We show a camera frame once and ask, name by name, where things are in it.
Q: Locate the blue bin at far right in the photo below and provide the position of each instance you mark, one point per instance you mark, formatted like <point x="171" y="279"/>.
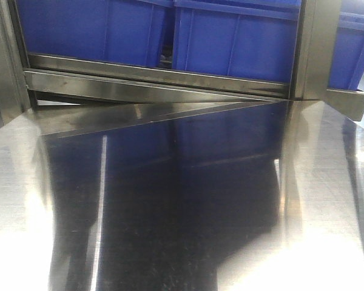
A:
<point x="348" y="58"/>

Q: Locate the blue bin at left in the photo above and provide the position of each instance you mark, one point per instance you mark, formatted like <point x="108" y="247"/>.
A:
<point x="127" y="32"/>

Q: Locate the large blue plastic bin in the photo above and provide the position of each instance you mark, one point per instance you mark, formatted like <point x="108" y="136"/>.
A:
<point x="244" y="39"/>

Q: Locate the stainless steel shelf rack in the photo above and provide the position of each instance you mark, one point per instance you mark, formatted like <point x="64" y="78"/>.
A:
<point x="24" y="78"/>

